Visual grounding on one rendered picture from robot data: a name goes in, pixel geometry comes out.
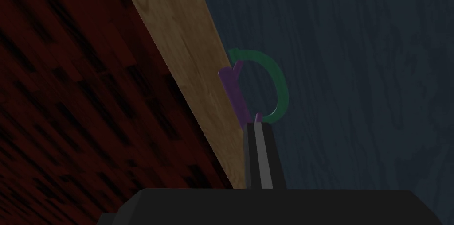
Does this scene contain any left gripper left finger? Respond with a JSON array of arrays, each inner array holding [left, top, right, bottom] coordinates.
[[244, 122, 263, 190]]

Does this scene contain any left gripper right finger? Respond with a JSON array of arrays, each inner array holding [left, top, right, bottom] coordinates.
[[253, 122, 287, 190]]

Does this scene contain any green and purple door handle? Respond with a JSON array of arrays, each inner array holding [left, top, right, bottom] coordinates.
[[218, 48, 290, 131]]

